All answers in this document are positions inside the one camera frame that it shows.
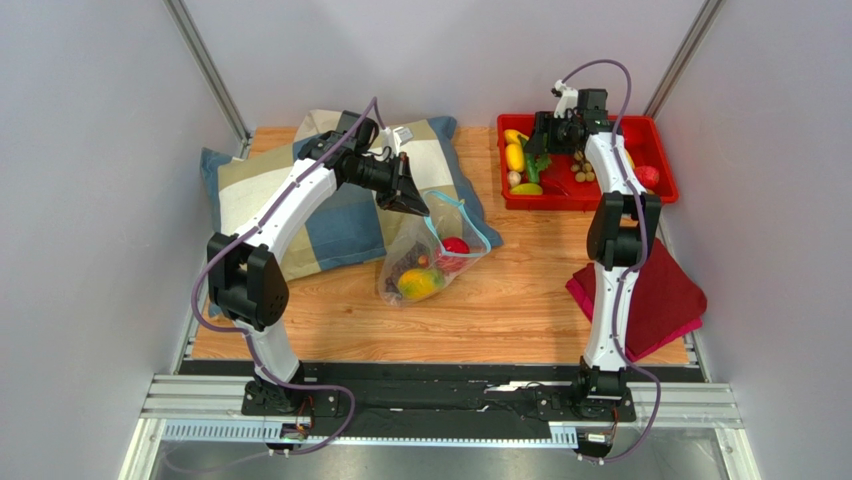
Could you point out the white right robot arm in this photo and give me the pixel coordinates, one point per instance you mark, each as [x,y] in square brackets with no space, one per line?
[619,240]

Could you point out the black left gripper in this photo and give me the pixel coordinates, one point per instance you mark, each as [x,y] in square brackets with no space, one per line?
[401,193]

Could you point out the red apple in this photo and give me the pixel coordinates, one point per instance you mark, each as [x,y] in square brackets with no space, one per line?
[451,254]

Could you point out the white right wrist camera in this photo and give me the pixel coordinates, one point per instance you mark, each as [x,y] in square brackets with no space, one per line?
[567,98]

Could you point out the yellow lemon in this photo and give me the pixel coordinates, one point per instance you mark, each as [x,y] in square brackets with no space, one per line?
[515,157]

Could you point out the dark red folded cloth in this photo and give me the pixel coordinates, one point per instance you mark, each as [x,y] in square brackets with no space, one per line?
[665,305]

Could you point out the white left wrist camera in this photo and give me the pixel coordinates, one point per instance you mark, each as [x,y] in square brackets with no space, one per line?
[396,138]

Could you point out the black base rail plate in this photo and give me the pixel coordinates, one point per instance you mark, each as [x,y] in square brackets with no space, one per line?
[421,401]

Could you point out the red strawberry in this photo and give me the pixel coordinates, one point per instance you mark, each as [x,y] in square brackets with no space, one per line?
[648,176]

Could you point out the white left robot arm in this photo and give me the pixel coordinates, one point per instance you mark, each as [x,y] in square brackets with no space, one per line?
[244,279]

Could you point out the clear zip top bag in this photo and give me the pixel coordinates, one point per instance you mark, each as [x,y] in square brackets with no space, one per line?
[448,218]

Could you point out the checked blue beige pillow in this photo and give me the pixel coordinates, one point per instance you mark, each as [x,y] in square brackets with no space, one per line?
[348,228]

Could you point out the white garlic bulb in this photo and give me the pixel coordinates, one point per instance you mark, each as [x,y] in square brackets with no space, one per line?
[513,179]

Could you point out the dark red grape bunch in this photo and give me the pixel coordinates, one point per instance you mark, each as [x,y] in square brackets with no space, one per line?
[415,257]

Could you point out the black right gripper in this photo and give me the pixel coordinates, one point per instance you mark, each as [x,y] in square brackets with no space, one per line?
[544,131]

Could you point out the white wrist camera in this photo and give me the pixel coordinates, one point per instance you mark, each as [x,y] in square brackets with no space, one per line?
[396,138]
[567,98]

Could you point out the yellow starfruit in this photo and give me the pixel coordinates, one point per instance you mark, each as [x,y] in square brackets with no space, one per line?
[513,136]

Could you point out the green yellow mango slice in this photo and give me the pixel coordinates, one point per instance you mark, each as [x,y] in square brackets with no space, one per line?
[526,189]

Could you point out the red plastic fruit bin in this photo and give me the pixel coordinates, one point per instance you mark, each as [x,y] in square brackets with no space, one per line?
[561,190]

